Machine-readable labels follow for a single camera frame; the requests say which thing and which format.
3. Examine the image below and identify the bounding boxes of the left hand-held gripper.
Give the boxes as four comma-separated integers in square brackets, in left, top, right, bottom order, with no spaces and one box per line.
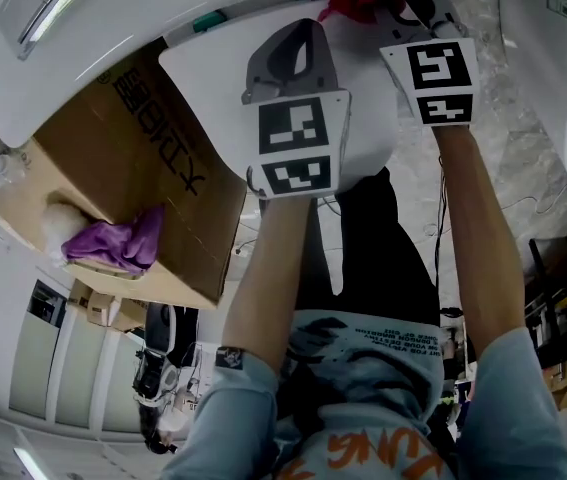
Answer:
[241,18,352,200]

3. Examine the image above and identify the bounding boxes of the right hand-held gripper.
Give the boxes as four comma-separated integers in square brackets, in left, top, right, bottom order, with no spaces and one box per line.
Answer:
[379,0,481,128]

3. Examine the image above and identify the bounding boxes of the white toilet with tank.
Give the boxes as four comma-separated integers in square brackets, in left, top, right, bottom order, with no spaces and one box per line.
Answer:
[0,0,457,204]

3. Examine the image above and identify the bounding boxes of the person's left forearm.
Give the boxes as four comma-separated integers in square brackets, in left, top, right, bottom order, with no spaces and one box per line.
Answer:
[220,195,314,374]

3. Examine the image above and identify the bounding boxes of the person's right forearm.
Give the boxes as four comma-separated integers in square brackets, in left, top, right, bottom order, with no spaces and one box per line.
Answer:
[432,122,527,359]

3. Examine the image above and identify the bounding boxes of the white toilet with raised lid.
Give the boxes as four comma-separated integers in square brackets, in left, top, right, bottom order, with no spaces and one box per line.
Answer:
[495,0,567,184]

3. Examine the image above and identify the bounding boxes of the large cardboard box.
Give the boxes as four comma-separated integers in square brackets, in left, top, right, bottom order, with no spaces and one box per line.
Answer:
[0,37,249,312]

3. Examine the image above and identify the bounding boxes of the person's black trousers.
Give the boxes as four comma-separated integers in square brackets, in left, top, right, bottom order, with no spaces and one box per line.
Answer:
[295,167,442,327]

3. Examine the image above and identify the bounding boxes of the purple cloth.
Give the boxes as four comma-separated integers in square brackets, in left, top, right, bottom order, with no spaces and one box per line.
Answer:
[61,203,167,277]

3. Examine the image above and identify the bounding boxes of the white fluffy ball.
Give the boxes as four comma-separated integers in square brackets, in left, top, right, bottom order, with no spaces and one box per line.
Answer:
[42,201,89,264]

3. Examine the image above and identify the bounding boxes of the small cardboard box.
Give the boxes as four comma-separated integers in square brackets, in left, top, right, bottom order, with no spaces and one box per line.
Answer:
[107,295,149,334]
[67,280,114,327]

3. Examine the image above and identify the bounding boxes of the black metal rack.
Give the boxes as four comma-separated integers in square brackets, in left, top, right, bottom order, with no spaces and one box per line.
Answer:
[525,232,567,369]

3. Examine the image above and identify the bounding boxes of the person's light blue shirt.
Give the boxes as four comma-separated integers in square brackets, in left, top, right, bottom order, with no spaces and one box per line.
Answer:
[160,310,567,480]

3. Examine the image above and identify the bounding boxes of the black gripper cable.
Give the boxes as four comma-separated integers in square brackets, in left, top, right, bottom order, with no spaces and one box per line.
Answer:
[435,155,453,319]

